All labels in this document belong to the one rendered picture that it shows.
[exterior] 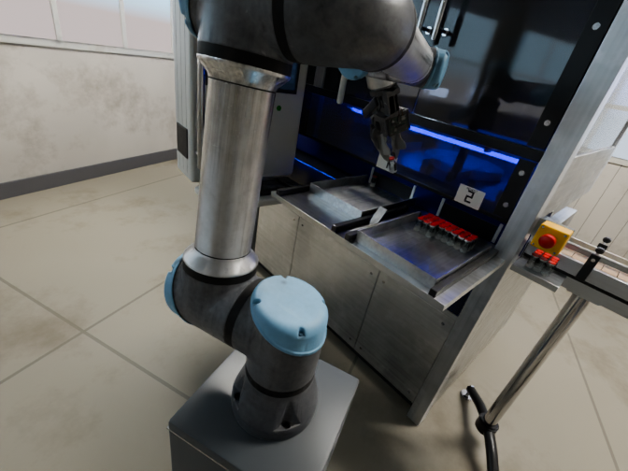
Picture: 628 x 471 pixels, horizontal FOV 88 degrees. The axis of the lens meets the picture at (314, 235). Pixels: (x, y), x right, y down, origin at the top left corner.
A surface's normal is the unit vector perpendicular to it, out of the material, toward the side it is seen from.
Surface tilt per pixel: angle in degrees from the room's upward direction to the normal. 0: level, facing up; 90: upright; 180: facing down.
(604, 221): 90
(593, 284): 90
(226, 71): 128
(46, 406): 0
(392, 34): 103
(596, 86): 90
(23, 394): 0
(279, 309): 8
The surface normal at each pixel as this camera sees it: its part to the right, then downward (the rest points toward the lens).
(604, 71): -0.73, 0.22
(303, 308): 0.29, -0.81
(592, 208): -0.42, 0.38
